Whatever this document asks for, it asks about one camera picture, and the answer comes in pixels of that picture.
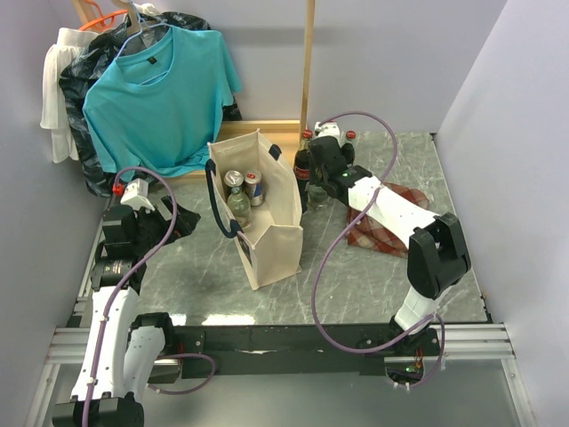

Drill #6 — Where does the red plaid cloth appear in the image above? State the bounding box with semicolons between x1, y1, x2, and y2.
346;182;429;259

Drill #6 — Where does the orange plastic hanger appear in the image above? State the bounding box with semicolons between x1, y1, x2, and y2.
73;0;128;33

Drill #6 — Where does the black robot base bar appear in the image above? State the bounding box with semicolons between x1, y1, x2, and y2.
149;325;441;385

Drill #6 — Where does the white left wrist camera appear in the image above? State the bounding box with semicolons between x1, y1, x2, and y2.
112;179;156;211

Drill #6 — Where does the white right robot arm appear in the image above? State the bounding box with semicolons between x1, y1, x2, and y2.
309;136;471;354

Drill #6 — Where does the turquoise t-shirt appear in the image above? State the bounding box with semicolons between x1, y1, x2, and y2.
83;27;242;180

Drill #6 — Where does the green cap clear bottle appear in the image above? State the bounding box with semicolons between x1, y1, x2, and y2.
307;183;329;210
227;186;252;228

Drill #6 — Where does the aluminium rail profile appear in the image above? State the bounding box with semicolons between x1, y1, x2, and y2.
444;323;516;360

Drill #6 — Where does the dark floral patterned shirt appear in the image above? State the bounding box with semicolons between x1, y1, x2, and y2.
59;12;242;197

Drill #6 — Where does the red tab drink can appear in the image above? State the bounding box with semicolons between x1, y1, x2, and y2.
244;169;264;207

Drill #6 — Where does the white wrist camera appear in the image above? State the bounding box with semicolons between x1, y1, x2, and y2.
112;179;156;211
314;121;342;142

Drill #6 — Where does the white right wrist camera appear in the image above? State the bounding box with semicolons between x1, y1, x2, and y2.
314;121;342;142

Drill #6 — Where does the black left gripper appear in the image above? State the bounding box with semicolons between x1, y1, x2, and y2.
132;194;199;253

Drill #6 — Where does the light blue wire hanger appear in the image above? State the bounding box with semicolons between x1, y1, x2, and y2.
113;3;175;87

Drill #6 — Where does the white hanging garment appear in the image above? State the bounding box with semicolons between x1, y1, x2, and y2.
39;3;166;164

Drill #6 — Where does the Coca-Cola glass bottle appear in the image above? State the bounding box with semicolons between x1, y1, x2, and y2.
293;130;313;213
341;130;357;167

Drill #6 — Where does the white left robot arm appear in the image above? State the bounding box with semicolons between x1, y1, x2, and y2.
52;195;200;426

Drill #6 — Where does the silver top drink can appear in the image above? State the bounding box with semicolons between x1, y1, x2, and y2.
223;170;244;195

